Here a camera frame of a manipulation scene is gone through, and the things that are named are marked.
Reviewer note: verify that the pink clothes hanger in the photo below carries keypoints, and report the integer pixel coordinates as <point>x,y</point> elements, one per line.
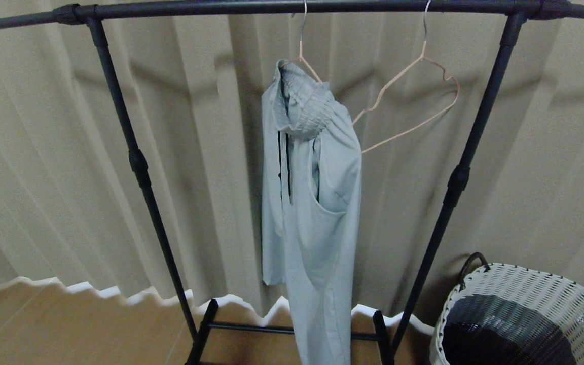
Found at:
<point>423,53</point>
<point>301,48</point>

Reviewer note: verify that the pale grey shorts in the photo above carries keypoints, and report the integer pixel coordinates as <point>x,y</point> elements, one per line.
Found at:
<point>317,228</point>

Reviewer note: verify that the beige curtain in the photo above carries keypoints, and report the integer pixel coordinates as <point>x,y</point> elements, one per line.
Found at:
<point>43,152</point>

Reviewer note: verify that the black clothes rack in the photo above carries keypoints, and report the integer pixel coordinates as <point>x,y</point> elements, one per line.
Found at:
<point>322,6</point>

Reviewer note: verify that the white laundry basket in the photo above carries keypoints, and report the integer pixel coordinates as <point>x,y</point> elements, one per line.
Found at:
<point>525,289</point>

